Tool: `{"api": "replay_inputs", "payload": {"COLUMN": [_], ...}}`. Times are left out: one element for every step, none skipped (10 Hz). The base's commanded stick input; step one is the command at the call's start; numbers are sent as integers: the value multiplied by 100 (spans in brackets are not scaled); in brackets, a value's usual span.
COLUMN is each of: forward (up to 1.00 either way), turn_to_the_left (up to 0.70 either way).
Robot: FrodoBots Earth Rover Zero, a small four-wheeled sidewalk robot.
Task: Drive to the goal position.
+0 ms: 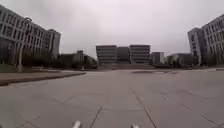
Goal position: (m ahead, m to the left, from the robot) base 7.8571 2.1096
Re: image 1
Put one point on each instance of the row of dark trees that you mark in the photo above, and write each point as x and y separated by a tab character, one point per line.
33	58

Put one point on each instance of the low grey building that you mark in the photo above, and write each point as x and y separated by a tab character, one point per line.
180	59

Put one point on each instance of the grey twin-block building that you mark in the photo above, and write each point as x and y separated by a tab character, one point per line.
123	54

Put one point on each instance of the low dark building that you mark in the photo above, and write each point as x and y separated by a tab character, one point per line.
76	60

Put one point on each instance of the raised kerb strip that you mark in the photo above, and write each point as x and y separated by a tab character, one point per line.
33	78

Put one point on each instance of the small grey building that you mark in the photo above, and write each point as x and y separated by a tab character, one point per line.
157	58

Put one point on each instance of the long grey windowed building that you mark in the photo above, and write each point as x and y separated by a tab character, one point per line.
25	36

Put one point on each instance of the lamp pole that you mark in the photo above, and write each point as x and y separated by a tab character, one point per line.
21	50

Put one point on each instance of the robot's own part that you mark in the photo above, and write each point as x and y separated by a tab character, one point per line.
76	124
135	126

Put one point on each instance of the tall grey windowed building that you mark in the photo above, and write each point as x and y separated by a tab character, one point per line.
208	41

